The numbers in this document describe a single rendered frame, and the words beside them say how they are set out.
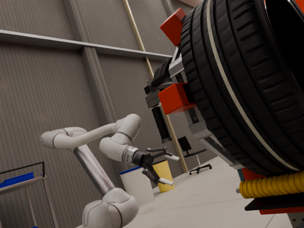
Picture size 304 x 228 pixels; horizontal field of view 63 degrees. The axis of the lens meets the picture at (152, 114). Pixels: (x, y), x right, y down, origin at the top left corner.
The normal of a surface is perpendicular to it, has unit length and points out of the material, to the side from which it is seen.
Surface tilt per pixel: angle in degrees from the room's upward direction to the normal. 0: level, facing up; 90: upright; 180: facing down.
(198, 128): 90
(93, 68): 90
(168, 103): 90
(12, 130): 90
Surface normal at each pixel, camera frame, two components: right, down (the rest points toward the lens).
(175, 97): -0.70, 0.12
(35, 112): 0.70, -0.35
